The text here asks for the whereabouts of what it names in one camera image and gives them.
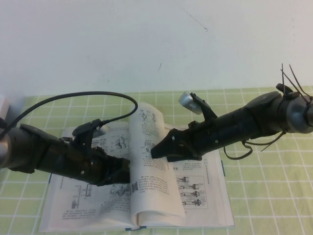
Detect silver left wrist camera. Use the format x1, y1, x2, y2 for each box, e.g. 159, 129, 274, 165
96, 124, 110, 135

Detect black right camera cable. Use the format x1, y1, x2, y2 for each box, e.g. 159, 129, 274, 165
224, 137, 254, 162

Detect black left camera cable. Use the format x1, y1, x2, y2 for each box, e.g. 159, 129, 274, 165
0, 91, 138, 138

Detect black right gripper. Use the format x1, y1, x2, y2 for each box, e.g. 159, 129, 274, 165
150, 117, 225, 163

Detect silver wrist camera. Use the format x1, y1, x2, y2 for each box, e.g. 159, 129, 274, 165
96, 124, 110, 135
178, 91, 204, 116

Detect illustrated technical book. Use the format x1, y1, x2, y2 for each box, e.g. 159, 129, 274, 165
38, 102, 235, 233

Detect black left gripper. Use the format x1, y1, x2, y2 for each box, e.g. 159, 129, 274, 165
49, 140, 131, 187

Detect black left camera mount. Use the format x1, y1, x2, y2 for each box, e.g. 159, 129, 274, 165
72, 119, 102, 147

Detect black camera cable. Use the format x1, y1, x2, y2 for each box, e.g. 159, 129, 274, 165
0, 91, 138, 138
224, 137, 254, 162

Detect green white checkered tablecloth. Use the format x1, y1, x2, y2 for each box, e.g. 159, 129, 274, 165
0, 86, 313, 235

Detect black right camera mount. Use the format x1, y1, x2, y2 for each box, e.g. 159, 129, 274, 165
189, 92, 219, 123

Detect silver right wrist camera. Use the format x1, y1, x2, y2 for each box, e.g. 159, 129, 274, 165
178, 91, 204, 116

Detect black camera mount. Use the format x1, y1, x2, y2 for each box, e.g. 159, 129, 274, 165
189, 92, 219, 123
72, 119, 102, 147

